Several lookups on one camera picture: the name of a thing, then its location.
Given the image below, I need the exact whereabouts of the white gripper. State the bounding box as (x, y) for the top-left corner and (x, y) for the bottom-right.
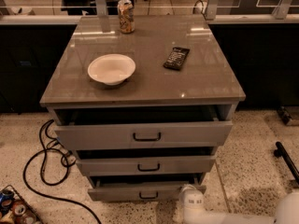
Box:
(179, 185), (221, 224)

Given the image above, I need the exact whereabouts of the grey bottom drawer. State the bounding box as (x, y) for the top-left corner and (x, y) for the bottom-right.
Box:
(88, 173), (206, 203)

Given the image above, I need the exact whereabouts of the grey drawer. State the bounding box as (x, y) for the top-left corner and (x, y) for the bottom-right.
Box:
(88, 173), (206, 203)
(77, 147), (215, 176)
(55, 119), (233, 150)

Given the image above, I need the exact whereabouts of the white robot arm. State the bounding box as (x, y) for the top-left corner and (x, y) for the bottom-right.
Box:
(179, 185), (299, 224)

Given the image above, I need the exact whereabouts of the grey top drawer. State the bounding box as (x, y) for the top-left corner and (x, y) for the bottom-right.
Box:
(55, 119), (233, 150)

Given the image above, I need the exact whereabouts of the grey middle drawer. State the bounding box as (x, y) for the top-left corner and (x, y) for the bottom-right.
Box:
(77, 147), (215, 176)

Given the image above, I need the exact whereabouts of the grey drawer cabinet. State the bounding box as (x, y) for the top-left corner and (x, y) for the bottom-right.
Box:
(39, 14), (247, 191)

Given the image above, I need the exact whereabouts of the black floor bar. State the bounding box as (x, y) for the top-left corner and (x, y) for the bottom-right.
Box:
(274, 142), (299, 185)

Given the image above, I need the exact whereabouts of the black snack bar wrapper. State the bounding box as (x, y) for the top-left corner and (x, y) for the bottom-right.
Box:
(164, 47), (190, 70)

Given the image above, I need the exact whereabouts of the white bowl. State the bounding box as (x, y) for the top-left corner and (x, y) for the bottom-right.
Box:
(88, 54), (135, 86)

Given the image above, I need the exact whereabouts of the orange soda can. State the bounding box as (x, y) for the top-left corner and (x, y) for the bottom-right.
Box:
(118, 0), (135, 34)

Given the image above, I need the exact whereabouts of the glass barrier with posts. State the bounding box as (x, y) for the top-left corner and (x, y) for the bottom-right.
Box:
(1, 0), (299, 24)

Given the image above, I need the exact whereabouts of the black floor cable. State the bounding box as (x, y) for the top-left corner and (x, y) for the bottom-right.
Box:
(22, 119), (103, 224)

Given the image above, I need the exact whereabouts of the wire basket of cans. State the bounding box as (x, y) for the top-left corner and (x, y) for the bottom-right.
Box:
(0, 185), (44, 224)

